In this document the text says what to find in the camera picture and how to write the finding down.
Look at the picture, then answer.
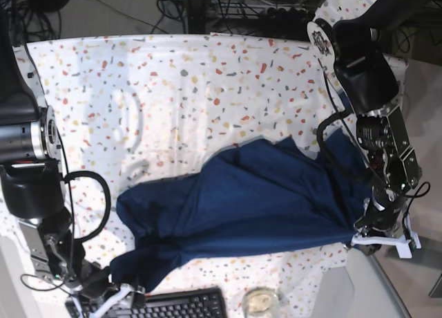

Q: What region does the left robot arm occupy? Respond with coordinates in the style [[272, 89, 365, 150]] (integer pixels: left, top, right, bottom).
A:
[[307, 0, 431, 259]]

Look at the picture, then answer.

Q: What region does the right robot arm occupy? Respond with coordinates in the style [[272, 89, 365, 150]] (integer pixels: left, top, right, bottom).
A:
[[1, 15, 146, 317]]

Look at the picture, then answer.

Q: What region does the dark blue t-shirt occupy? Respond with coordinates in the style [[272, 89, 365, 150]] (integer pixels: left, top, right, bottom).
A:
[[110, 130, 371, 291]]

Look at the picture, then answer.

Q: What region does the clear glass jar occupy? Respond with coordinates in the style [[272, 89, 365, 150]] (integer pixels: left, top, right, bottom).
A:
[[242, 287, 280, 318]]

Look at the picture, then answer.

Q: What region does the grey monitor edge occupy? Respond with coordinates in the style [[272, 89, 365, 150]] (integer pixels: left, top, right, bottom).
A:
[[346, 249, 410, 318]]

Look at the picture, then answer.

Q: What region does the terrazzo patterned table cloth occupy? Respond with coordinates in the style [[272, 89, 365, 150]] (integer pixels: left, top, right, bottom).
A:
[[0, 32, 410, 318]]

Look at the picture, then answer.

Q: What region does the black computer keyboard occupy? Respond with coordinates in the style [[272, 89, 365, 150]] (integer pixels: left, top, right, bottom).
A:
[[65, 287, 229, 318]]

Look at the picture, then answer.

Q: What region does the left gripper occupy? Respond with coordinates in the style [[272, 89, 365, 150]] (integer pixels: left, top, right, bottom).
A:
[[350, 189, 422, 259]]

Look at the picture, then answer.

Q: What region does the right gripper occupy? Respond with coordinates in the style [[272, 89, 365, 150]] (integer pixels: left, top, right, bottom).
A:
[[65, 263, 145, 317]]

